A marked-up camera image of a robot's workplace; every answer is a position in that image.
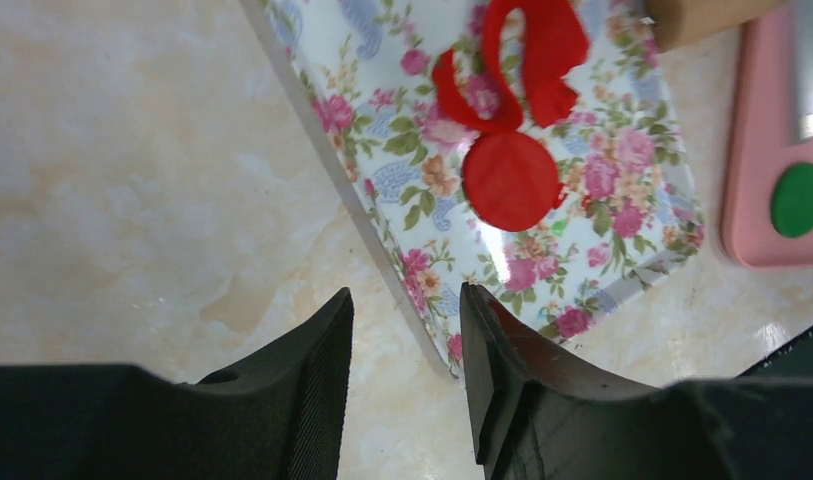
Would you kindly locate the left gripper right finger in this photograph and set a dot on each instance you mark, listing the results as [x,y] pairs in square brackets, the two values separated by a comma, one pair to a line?
[538,411]

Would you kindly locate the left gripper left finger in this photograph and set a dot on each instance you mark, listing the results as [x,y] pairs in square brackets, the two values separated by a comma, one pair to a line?
[278,413]

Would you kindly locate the red round dough wrapper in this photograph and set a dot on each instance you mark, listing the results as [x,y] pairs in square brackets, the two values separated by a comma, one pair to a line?
[511,181]

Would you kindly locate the red dough piece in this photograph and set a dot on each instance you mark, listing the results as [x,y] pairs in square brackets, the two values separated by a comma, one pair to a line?
[555,43]

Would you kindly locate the wooden rolling pin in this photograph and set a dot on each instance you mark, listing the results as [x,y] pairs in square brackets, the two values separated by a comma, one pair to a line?
[680,22]

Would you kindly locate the green dough disc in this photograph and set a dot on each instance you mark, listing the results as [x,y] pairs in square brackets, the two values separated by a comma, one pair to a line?
[791,206]

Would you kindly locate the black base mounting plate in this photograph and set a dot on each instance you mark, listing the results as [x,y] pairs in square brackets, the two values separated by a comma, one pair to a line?
[793,359]

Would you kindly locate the floral rectangular tray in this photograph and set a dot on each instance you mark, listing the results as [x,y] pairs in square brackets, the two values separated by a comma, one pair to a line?
[629,214]

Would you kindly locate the pink plastic tray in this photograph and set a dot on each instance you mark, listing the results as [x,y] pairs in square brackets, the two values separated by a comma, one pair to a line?
[763,145]

